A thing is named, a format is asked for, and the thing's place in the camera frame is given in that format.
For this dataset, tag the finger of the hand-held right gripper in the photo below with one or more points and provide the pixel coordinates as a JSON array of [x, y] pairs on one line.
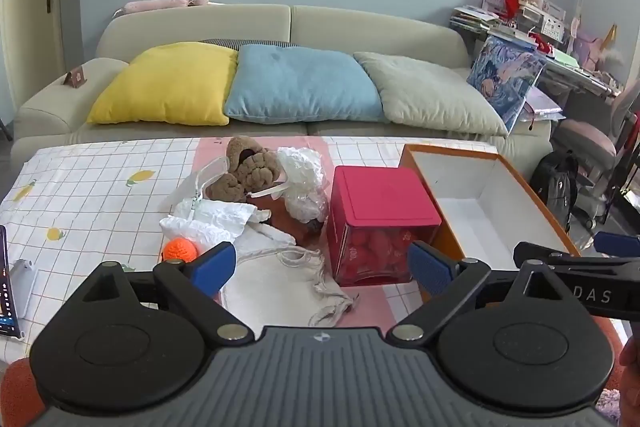
[[542, 254], [620, 244]]

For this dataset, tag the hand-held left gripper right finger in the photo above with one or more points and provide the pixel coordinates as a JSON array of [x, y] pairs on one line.
[[430, 269]]

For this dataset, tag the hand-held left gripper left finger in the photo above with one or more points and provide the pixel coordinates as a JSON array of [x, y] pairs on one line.
[[215, 264]]

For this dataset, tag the orange knitted ball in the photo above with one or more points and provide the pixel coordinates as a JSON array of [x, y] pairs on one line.
[[179, 251]]

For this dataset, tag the white plastic bag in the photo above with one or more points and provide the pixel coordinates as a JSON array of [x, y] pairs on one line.
[[210, 217]]

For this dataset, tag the orange cardboard box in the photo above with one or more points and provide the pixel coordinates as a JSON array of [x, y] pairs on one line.
[[500, 207]]

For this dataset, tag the clear plastic bag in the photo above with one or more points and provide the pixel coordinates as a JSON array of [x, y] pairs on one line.
[[195, 187]]

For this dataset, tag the brown sponge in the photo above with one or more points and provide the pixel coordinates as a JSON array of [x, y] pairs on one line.
[[295, 227]]

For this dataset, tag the brown plush toy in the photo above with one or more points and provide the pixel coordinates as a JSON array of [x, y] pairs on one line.
[[250, 167]]

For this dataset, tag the white fluffy plush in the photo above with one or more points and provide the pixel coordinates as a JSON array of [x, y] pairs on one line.
[[302, 177]]

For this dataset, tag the person's right hand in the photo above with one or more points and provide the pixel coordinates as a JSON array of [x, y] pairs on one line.
[[631, 367]]

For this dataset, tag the black backpack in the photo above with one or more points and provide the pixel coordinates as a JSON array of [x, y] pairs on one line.
[[555, 187]]

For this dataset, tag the clear box with red lid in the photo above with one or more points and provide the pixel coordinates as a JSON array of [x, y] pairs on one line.
[[380, 207]]

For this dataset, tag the pink desk chair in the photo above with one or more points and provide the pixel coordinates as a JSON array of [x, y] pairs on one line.
[[585, 142]]

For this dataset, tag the pink fluffy cloth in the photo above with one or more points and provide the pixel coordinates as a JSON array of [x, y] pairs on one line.
[[610, 404]]

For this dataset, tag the checked lemon print tablecloth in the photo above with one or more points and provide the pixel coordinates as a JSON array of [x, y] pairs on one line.
[[100, 187]]

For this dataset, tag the beige pillow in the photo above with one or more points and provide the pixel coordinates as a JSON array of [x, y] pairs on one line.
[[435, 97]]

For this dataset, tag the white study desk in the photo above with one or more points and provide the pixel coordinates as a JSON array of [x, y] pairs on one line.
[[575, 72]]

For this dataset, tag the cartoon printed pillow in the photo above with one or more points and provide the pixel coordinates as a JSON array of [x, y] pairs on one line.
[[505, 77]]

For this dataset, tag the yellow pillow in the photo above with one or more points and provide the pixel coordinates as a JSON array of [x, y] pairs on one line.
[[165, 82]]

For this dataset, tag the pink plush bag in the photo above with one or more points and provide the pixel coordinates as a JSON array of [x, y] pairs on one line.
[[590, 47]]

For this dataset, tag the light blue pillow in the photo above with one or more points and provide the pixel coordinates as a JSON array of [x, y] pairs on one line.
[[300, 82]]

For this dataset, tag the smartphone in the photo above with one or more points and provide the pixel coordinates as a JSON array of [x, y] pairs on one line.
[[7, 287]]

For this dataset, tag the striped grey cushion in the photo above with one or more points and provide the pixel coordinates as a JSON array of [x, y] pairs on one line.
[[250, 43]]

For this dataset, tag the small brown card stand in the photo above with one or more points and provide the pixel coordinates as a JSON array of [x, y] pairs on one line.
[[75, 78]]

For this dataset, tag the orange red cloth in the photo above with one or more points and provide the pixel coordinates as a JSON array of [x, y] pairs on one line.
[[17, 397]]

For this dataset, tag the beige sofa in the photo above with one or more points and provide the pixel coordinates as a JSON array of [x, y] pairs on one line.
[[200, 22]]

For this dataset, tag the pile of books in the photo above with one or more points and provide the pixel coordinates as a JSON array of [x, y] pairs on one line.
[[470, 19]]

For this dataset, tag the short pink plush roll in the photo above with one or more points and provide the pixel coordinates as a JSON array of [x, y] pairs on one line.
[[199, 0]]

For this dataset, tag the long pink plush roll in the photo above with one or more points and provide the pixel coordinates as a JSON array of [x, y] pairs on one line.
[[155, 4]]

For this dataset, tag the cream door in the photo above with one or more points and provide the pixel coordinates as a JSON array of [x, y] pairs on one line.
[[30, 32]]

